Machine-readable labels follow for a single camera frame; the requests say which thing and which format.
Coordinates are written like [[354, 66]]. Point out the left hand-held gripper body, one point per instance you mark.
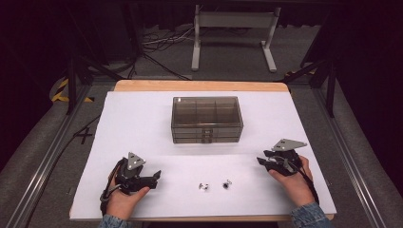
[[131, 175]]

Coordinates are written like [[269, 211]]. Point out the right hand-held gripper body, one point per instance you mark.
[[286, 161]]

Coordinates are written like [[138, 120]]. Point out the small metal screw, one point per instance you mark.
[[226, 184]]

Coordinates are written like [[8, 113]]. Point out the smoky transparent drawer box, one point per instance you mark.
[[206, 117]]

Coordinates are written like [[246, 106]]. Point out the person's left hand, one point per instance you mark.
[[122, 204]]

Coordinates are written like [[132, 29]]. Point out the person's right hand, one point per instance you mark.
[[297, 190]]

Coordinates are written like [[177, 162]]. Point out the yellow black hazard tape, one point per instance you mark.
[[60, 93]]

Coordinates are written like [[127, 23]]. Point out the grey metal stand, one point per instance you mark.
[[234, 19]]

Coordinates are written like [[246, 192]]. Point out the aluminium floor rail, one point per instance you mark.
[[348, 158], [47, 158]]

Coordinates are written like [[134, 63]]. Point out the black metal frame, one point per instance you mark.
[[72, 82], [331, 88]]

